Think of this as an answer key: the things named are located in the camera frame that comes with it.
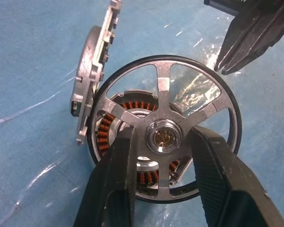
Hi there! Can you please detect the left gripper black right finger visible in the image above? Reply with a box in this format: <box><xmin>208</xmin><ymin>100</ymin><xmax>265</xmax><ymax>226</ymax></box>
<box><xmin>190</xmin><ymin>124</ymin><xmax>284</xmax><ymax>227</ymax></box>

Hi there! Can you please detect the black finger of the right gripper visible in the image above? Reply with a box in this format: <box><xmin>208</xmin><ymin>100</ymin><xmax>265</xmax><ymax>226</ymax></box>
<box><xmin>221</xmin><ymin>0</ymin><xmax>284</xmax><ymax>76</ymax></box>
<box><xmin>214</xmin><ymin>0</ymin><xmax>270</xmax><ymax>72</ymax></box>

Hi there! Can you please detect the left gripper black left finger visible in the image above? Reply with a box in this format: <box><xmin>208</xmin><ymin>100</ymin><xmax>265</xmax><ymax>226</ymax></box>
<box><xmin>72</xmin><ymin>124</ymin><xmax>137</xmax><ymax>227</ymax></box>

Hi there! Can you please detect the silver spoked motor rotor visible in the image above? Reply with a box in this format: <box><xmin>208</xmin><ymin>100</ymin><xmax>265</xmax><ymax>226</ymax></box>
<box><xmin>89</xmin><ymin>54</ymin><xmax>242</xmax><ymax>204</ymax></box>

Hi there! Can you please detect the copper-wound motor stator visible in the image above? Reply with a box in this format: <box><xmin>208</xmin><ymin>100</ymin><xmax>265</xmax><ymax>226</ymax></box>
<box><xmin>95</xmin><ymin>90</ymin><xmax>187</xmax><ymax>199</ymax></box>

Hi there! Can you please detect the silver motor end cover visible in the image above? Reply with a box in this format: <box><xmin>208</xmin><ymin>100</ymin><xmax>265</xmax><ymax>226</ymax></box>
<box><xmin>70</xmin><ymin>0</ymin><xmax>123</xmax><ymax>147</ymax></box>

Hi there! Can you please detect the blue foam sheet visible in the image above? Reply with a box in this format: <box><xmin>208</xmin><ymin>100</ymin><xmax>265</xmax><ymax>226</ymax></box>
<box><xmin>0</xmin><ymin>0</ymin><xmax>284</xmax><ymax>227</ymax></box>

